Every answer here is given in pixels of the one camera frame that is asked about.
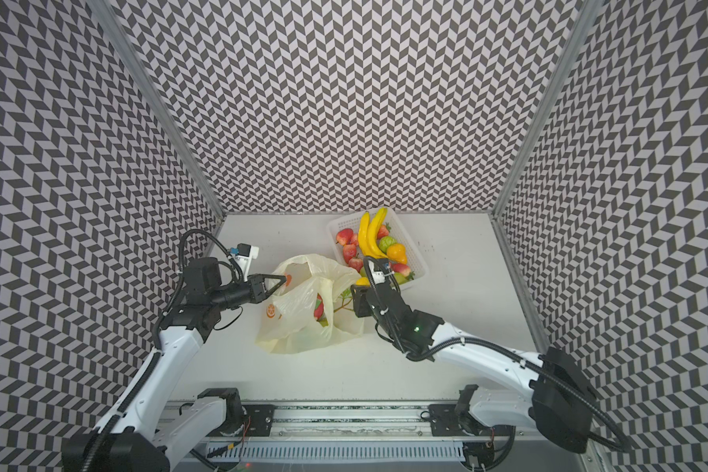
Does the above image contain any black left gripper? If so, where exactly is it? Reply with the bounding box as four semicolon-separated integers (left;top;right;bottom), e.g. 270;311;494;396
209;273;286;312

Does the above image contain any yellow plastic bag orange print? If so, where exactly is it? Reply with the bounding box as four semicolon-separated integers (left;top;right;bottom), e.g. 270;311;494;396
256;254;365;355

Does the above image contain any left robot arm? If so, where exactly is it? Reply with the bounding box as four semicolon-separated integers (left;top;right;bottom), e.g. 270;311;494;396
62;230;286;471

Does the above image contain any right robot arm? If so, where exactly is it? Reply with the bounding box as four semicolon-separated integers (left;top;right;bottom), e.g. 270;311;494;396
351;284;633;454

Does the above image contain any orange fruit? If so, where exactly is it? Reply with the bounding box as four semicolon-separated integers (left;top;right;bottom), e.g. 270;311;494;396
387;243;408;265

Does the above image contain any red apple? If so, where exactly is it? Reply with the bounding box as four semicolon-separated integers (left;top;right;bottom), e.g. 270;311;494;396
336;228;356;246

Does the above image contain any green apple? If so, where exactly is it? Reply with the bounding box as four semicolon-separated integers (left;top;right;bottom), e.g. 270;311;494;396
378;236;397;254

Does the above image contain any white plastic fruit basket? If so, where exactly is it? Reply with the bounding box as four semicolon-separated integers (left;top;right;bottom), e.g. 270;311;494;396
326;208;430;290

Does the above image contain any yellow banana bunch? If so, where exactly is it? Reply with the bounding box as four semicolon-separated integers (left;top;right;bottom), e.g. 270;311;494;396
358;208;387;259

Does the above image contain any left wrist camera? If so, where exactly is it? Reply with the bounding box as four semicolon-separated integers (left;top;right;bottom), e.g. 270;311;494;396
230;243;260;281

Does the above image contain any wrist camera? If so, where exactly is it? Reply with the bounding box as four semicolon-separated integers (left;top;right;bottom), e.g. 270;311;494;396
230;243;260;281
364;256;391;287

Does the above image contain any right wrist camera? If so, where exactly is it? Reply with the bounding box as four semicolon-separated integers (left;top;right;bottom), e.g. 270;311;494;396
364;256;391;287

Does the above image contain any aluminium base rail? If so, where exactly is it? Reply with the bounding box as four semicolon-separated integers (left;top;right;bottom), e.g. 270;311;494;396
152;399;600;444

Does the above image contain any aluminium left corner post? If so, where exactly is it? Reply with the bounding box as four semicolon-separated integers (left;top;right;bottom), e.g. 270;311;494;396
87;0;224;221

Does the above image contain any aluminium corner post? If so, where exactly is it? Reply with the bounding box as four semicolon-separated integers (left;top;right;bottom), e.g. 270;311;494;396
490;0;606;220
87;0;224;221

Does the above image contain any aluminium right corner post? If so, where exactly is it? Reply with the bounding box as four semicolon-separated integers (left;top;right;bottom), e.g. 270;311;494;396
490;0;606;220

